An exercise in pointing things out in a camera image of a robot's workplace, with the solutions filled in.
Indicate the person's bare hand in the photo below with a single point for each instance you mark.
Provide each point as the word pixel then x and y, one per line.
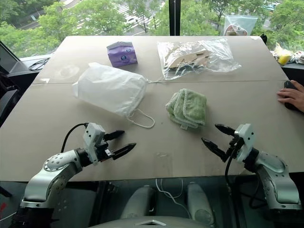
pixel 293 96

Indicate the small black object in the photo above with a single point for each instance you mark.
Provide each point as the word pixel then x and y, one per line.
pixel 264 39

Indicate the yellow crumpled object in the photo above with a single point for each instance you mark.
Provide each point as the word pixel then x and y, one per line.
pixel 283 57

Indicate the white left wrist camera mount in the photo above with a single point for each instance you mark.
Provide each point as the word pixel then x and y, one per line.
pixel 93 137

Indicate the green folded towel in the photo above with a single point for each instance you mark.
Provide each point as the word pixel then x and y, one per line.
pixel 187 107

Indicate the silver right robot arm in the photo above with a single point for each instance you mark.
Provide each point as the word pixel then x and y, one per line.
pixel 273 175

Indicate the grey robot torso edge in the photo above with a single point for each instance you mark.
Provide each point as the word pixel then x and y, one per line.
pixel 152 222

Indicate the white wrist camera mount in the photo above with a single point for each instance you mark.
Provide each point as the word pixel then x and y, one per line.
pixel 93 137
pixel 245 142

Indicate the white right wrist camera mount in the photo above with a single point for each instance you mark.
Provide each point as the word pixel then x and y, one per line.
pixel 245 142

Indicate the clear blue-top zip bag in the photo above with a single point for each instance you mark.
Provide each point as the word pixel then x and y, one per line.
pixel 240 25

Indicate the grey rounded shell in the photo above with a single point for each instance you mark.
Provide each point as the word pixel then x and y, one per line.
pixel 140 202
pixel 199 202

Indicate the purple tissue pack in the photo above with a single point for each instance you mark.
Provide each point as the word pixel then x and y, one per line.
pixel 122 55

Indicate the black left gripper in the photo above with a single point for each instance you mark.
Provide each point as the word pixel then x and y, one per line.
pixel 102 152

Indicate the black window frame post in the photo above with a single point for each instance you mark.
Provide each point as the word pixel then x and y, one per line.
pixel 174 16

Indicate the white crumpled items pile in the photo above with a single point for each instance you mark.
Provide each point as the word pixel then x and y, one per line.
pixel 298 57

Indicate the clear bag with cardboard pieces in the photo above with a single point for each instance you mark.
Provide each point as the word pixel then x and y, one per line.
pixel 190 59

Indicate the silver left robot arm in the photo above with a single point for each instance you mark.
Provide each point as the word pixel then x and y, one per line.
pixel 50 175

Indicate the black monitor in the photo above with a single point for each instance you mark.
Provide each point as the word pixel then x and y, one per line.
pixel 9 61

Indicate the black computer mouse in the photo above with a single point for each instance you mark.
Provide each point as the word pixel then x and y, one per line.
pixel 288 85

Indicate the black chair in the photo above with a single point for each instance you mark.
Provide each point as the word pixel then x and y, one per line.
pixel 8 95

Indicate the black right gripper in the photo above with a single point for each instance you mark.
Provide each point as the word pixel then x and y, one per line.
pixel 235 147

